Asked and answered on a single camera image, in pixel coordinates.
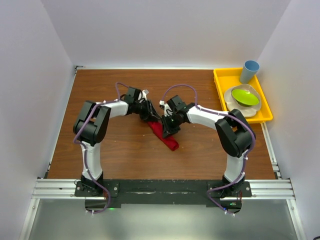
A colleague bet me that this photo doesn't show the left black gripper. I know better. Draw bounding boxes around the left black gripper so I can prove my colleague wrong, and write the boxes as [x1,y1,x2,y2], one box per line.
[133,99,161,122]

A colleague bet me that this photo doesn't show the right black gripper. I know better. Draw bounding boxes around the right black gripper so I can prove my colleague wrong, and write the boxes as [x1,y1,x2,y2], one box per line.
[161,113,182,139]

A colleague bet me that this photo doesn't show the red cloth napkin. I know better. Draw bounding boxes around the red cloth napkin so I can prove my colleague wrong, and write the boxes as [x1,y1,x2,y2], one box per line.
[147,121,179,151]

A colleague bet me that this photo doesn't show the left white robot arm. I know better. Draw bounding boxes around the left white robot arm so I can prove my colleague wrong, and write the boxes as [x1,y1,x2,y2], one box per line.
[73,87,159,196]

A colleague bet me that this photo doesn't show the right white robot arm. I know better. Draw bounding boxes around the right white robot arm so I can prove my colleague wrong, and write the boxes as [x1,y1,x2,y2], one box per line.
[159,95,256,197]

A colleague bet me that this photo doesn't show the yellow plastic tray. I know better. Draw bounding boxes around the yellow plastic tray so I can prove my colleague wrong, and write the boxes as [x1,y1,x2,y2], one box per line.
[213,67,273,124]

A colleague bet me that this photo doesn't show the green bowl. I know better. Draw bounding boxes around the green bowl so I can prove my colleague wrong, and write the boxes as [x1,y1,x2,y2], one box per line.
[231,89,260,106]

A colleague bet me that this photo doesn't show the white plate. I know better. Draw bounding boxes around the white plate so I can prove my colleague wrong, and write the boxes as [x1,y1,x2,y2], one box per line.
[224,84,262,118]

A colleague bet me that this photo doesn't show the blue plastic cup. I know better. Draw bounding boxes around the blue plastic cup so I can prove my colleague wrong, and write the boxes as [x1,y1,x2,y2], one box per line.
[239,60,260,84]

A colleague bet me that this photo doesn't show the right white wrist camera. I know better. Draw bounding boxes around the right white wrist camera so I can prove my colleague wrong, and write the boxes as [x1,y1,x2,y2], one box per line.
[159,100,173,117]

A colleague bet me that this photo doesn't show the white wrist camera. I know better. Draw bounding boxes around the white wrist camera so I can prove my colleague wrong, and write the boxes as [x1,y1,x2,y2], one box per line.
[159,100,173,117]
[142,89,149,99]

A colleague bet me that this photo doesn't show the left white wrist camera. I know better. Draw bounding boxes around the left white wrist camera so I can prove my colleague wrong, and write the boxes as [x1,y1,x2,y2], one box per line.
[142,89,149,99]

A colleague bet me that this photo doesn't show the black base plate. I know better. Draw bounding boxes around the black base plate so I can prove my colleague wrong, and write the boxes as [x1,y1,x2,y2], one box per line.
[74,178,252,210]

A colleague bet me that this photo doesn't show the aluminium frame rail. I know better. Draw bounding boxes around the aluminium frame rail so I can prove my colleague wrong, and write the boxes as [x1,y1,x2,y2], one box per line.
[31,179,296,200]

